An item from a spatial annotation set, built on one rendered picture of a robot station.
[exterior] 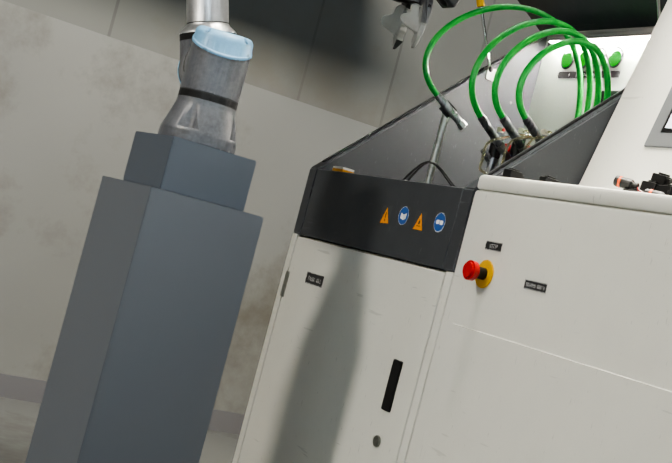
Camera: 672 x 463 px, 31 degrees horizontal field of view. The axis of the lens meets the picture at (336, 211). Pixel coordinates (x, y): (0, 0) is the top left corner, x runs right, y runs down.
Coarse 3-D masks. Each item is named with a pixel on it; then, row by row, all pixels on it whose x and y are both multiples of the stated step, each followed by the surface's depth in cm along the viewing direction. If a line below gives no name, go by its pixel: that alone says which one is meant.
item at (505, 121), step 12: (540, 36) 254; (576, 36) 258; (516, 48) 252; (588, 48) 260; (504, 60) 251; (600, 72) 262; (492, 84) 250; (600, 84) 262; (492, 96) 250; (600, 96) 262; (504, 120) 252; (516, 132) 253; (516, 144) 254
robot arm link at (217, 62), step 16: (208, 32) 231; (224, 32) 231; (192, 48) 233; (208, 48) 230; (224, 48) 231; (240, 48) 232; (192, 64) 232; (208, 64) 230; (224, 64) 231; (240, 64) 233; (192, 80) 231; (208, 80) 230; (224, 80) 231; (240, 80) 234; (224, 96) 231
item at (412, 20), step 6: (414, 6) 255; (420, 6) 255; (414, 12) 255; (420, 12) 255; (402, 18) 253; (408, 18) 254; (414, 18) 254; (420, 18) 254; (408, 24) 253; (414, 24) 254; (420, 24) 254; (426, 24) 255; (414, 30) 254; (420, 30) 254; (414, 36) 255; (420, 36) 254; (414, 42) 254
